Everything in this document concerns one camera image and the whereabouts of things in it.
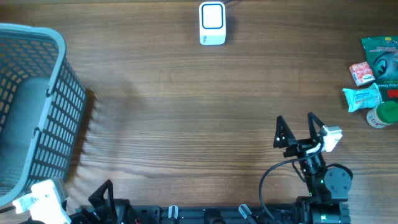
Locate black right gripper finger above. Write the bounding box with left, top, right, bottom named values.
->
left=273, top=115, right=297, bottom=148
left=307, top=112, right=324, bottom=141

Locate light blue packet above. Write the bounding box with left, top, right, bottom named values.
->
left=342, top=83, right=382, bottom=113

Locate red orange small carton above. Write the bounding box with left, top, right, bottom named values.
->
left=349, top=62, right=375, bottom=86

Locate green lid jar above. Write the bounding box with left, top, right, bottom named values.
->
left=366, top=101, right=398, bottom=129

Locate green 3M gloves packet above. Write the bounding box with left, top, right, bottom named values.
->
left=361, top=36, right=397, bottom=101

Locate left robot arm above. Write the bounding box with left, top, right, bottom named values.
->
left=12, top=178, right=139, bottom=224

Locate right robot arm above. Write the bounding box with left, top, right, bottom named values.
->
left=273, top=112, right=353, bottom=223

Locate white barcode scanner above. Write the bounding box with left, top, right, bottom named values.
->
left=198, top=1, right=226, bottom=45

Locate grey plastic mesh basket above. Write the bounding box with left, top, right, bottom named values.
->
left=1, top=23, right=86, bottom=207

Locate black right camera cable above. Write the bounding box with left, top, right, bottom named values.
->
left=258, top=143, right=324, bottom=224

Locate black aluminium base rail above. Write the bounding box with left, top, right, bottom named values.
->
left=125, top=203, right=351, bottom=224

